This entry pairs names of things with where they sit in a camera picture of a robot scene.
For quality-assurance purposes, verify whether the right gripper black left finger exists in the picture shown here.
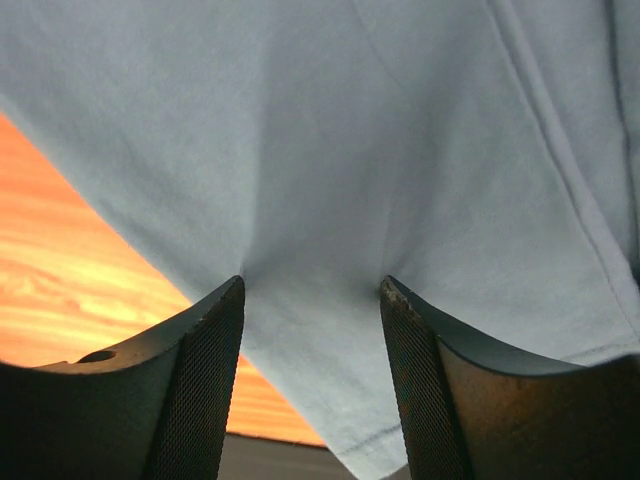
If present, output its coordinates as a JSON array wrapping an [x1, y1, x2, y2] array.
[[1, 276, 245, 479]]

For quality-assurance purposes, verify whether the grey-blue t-shirt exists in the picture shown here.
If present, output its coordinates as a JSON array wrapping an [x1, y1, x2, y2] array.
[[1, 1, 639, 479]]

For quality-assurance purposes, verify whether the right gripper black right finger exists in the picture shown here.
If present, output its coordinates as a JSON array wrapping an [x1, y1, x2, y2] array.
[[380, 277, 639, 479]]

